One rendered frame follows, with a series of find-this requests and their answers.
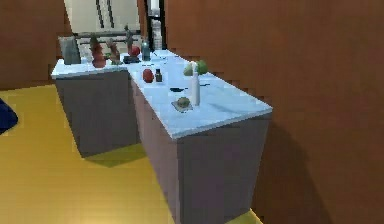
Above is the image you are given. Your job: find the window with dark bars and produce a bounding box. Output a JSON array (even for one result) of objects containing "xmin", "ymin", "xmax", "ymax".
[{"xmin": 63, "ymin": 0, "xmax": 142, "ymax": 34}]

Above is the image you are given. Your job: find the brown statuette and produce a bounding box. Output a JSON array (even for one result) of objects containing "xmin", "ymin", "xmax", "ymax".
[{"xmin": 106, "ymin": 37, "xmax": 123, "ymax": 66}]

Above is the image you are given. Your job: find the dark blue object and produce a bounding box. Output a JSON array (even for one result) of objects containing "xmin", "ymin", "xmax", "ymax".
[{"xmin": 0, "ymin": 97, "xmax": 19, "ymax": 136}]

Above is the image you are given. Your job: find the red round object on black base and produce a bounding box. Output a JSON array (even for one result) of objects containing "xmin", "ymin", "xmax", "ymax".
[{"xmin": 123, "ymin": 45, "xmax": 142, "ymax": 64}]

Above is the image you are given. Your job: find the grey metal board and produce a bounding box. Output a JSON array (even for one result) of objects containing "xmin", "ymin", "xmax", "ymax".
[{"xmin": 58, "ymin": 35, "xmax": 82, "ymax": 66}]

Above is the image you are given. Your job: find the grey counter with pale top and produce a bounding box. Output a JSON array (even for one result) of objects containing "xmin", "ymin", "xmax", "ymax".
[{"xmin": 50, "ymin": 49, "xmax": 274, "ymax": 224}]

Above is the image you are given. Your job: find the green food on grey plate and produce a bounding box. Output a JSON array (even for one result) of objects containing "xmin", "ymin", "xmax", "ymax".
[{"xmin": 171, "ymin": 96, "xmax": 194, "ymax": 113}]

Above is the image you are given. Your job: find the dark teal bottle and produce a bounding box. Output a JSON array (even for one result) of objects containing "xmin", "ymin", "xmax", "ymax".
[{"xmin": 140, "ymin": 39, "xmax": 152, "ymax": 62}]

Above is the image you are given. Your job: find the red apple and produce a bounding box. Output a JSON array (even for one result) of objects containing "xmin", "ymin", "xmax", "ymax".
[{"xmin": 142, "ymin": 68, "xmax": 155, "ymax": 84}]

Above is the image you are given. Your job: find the white spray bottle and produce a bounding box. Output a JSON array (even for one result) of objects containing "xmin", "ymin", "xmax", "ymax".
[{"xmin": 190, "ymin": 61, "xmax": 202, "ymax": 107}]

